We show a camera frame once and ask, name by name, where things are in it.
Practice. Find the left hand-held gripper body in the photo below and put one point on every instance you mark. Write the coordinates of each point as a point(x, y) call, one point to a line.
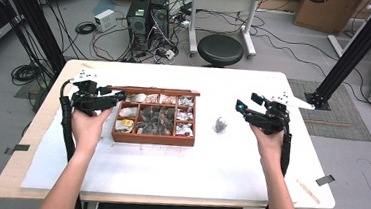
point(88, 102)

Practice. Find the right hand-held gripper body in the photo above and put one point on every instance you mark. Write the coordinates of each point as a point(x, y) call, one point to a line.
point(272, 119)

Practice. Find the grey packet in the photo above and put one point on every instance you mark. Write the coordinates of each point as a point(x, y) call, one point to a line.
point(220, 125)

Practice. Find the wooden box with glass lid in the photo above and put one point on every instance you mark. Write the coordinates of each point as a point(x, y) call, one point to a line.
point(154, 139)

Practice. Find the person's right hand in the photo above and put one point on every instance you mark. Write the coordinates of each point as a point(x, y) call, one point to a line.
point(270, 148)

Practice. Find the person's left hand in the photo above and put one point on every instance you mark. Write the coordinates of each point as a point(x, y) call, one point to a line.
point(87, 130)

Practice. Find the assorted small packets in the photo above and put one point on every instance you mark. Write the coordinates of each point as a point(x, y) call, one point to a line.
point(154, 118)

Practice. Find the black round stool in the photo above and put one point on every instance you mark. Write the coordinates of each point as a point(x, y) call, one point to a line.
point(220, 48)

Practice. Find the grey floor mat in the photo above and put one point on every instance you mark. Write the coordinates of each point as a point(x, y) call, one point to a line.
point(342, 120)

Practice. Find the small white device box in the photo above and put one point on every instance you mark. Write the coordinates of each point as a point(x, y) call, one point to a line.
point(105, 19)

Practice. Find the black computer tower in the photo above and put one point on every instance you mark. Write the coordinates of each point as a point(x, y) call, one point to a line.
point(160, 19)
point(137, 23)

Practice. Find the thin wooden stick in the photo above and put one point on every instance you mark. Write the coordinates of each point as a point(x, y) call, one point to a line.
point(307, 191)

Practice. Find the black tape strip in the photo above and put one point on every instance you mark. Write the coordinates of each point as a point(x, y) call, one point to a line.
point(17, 148)
point(325, 180)

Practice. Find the black metal stand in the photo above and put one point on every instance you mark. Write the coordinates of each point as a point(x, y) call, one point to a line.
point(36, 16)
point(351, 50)

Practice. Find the large closed cardboard box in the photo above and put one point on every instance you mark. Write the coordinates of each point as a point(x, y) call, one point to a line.
point(327, 12)

